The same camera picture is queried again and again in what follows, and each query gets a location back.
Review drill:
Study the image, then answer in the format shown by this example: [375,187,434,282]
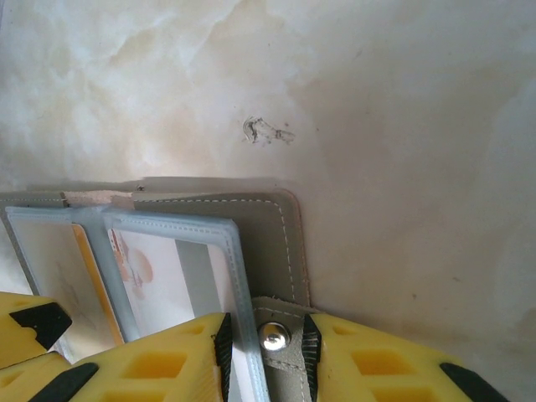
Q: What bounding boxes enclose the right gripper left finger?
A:
[0,312,234,402]

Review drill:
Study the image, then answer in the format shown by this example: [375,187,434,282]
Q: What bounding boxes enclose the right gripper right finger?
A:
[303,312,536,402]

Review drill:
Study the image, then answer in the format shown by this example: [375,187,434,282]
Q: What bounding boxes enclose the white card with orange print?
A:
[107,228,235,340]

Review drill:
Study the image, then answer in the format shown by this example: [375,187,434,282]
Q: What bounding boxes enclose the gold VIP card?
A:
[8,221,126,348]

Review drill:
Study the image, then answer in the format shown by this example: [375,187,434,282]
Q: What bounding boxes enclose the grey leather card holder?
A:
[0,183,320,402]

